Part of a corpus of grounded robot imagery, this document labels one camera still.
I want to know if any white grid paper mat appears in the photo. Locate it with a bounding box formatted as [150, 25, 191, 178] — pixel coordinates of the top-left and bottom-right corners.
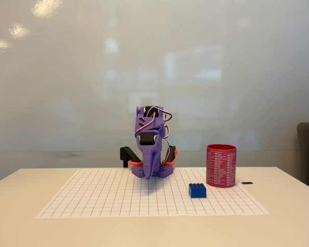
[35, 168, 271, 220]

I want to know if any red white black servo cable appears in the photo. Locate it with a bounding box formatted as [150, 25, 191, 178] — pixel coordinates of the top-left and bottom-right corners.
[134, 107, 174, 141]

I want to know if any blue toy brick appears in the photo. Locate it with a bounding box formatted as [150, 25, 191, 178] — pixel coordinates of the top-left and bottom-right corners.
[188, 183, 208, 199]

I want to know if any red cup white print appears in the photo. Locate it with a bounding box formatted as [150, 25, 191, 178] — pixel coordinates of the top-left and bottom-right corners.
[205, 144, 238, 189]

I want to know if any black orange table clamp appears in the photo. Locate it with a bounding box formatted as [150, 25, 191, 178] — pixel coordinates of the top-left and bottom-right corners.
[165, 145, 180, 166]
[119, 146, 145, 168]

